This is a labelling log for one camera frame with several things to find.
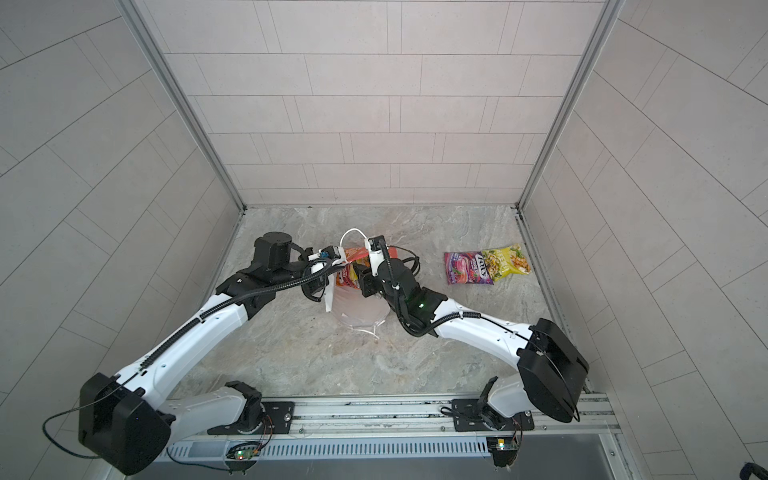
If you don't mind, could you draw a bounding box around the red paper gift bag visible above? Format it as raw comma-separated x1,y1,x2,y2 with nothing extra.
323,228,390,338

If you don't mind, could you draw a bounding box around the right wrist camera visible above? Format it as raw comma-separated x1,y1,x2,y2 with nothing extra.
367,235,388,277

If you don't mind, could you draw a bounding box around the purple raspberry candy packet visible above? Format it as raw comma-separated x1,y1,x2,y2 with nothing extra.
444,251,493,285

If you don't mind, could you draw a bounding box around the aluminium mounting rail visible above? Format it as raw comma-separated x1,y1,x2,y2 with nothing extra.
159,390,621,443

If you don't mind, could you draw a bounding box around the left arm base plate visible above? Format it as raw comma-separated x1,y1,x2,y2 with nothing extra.
206,401,295,435

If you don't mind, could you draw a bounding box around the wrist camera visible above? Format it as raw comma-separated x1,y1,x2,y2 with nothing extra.
367,235,388,277
318,246,342,261

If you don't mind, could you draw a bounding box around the right green circuit board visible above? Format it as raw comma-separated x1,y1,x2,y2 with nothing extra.
486,437,520,468

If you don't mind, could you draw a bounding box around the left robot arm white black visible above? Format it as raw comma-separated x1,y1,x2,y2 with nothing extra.
77,232,346,475

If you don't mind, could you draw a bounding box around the yellow green snack packet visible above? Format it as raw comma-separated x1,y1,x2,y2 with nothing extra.
482,244,531,282

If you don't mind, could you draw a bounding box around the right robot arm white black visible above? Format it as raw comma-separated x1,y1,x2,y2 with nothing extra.
353,259,589,431

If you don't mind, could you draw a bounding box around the left black cable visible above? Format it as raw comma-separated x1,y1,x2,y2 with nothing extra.
164,443,232,472

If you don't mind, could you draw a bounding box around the orange fruits candy packet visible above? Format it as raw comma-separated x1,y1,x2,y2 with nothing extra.
336,247,370,289

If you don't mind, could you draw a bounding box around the green circuit board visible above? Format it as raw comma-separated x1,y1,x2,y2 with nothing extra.
225,441,263,474
486,437,520,468

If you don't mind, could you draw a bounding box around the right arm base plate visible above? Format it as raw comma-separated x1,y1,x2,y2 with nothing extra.
441,398,535,433

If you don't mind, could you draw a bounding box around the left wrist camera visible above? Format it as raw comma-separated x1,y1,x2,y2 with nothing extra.
318,246,342,261

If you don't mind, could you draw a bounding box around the left green circuit board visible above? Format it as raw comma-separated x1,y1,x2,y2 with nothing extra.
225,441,263,474

